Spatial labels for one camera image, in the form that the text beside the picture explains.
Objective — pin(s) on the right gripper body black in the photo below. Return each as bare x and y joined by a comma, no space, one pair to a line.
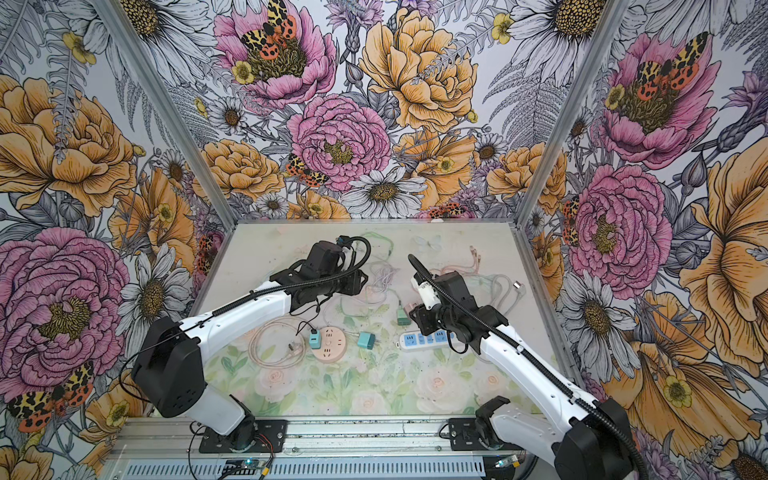
437,318

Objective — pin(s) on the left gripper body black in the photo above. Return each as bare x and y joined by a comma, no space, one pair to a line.
342,282

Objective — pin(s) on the teal charger with black cable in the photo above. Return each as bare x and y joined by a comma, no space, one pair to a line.
315,340

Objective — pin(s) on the teal charger with white cable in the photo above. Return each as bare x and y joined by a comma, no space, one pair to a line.
366,340

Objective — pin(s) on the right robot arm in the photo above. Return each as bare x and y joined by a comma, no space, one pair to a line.
580,437

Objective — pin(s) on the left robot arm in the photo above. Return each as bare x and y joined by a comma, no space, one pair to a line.
169,367

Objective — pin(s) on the green charger plug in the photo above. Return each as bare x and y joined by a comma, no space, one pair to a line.
402,317

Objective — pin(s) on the white blue power strip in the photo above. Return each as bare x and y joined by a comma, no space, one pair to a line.
416,341

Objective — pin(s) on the round pink power socket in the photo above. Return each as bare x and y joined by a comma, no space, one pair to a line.
334,345

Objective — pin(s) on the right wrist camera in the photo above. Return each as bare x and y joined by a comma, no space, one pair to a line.
427,293

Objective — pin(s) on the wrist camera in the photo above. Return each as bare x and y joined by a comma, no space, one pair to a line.
324,259
427,293

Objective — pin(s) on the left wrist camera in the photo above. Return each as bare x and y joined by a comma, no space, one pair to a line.
324,259

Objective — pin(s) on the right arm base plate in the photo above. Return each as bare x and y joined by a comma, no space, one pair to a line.
466,434

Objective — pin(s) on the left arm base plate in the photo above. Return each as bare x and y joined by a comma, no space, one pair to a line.
251,436

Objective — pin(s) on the aluminium front rail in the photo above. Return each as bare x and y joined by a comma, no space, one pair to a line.
334,436

